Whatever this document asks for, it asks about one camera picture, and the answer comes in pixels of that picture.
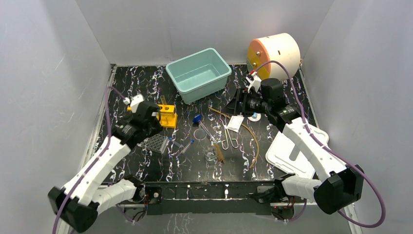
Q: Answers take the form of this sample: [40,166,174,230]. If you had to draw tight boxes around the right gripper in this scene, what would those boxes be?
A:
[220,88,270,117]

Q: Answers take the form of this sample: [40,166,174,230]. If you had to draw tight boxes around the yellow test tube rack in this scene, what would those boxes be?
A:
[127,104,177,130]

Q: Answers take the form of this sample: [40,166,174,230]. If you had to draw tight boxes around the amber glass test tube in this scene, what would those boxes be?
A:
[160,95,167,105]

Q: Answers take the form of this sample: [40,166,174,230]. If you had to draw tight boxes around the clear plastic well rack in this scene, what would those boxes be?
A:
[137,134,169,154]

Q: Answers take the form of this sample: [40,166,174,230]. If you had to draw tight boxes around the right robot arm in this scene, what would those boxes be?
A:
[223,78,364,215]

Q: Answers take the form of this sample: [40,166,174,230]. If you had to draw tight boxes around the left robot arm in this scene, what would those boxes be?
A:
[47,100,163,233]

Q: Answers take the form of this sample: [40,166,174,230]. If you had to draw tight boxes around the white paper packet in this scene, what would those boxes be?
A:
[226,115,244,133]

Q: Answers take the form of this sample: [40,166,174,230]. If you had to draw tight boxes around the blue tool in blister pack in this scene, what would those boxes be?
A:
[248,113,261,122]

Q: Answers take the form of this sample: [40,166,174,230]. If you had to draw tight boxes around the amber rubber tubing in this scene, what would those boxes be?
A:
[208,107,260,169]

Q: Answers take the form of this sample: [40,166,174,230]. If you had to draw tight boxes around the clear plastic funnel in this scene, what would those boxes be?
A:
[193,128,218,144]

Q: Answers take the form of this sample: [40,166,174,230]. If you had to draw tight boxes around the teal plastic bin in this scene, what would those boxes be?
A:
[166,48,232,104]

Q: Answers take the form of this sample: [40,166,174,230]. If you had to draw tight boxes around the brown test tube brush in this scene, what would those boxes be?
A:
[213,143,225,163]

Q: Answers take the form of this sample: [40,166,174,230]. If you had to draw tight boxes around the glass beaker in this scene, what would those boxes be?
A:
[204,145,218,165]

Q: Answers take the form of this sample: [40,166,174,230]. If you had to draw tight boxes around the white plastic bin lid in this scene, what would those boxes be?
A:
[265,125,331,181]

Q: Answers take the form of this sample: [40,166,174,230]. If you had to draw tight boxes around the white cylindrical drawer cabinet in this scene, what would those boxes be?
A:
[246,33,301,76]

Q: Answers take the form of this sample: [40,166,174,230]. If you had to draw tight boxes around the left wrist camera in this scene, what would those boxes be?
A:
[123,94,145,113]

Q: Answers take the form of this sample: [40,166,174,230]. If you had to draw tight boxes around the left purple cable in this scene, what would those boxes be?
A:
[51,86,130,234]

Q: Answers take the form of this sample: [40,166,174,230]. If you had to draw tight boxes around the purple cable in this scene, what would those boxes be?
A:
[253,60,387,229]
[51,86,130,234]

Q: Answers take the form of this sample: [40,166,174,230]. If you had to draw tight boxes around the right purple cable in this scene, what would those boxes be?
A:
[253,60,387,229]

